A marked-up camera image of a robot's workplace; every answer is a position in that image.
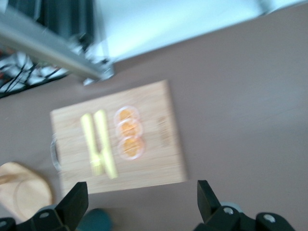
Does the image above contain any black cable bundle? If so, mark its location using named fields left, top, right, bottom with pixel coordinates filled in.
left=0, top=48, right=69, bottom=98

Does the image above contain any yellow plastic knife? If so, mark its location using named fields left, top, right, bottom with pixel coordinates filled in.
left=93, top=109, right=118, bottom=180

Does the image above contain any dark green cup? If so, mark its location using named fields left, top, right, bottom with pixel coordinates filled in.
left=77, top=208, right=114, bottom=231

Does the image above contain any wooden mug rack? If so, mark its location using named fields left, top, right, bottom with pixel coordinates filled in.
left=0, top=161, right=53, bottom=221

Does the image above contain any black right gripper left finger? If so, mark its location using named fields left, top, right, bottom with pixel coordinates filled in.
left=0, top=181, right=90, bottom=231

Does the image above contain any orange slice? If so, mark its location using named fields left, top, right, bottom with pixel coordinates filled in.
left=114, top=105, right=141, bottom=125
left=115, top=117, right=144, bottom=140
left=117, top=136, right=147, bottom=161

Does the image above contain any aluminium frame profile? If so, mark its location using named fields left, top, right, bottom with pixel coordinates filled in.
left=0, top=12, right=115, bottom=86

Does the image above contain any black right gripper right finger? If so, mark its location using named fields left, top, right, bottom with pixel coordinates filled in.
left=193, top=180, right=295, bottom=231

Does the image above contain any wooden cutting board, metal handle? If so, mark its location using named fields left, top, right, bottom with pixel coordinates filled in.
left=49, top=79, right=190, bottom=197

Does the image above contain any yellow plastic fork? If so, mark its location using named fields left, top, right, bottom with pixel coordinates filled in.
left=80, top=113, right=103, bottom=177

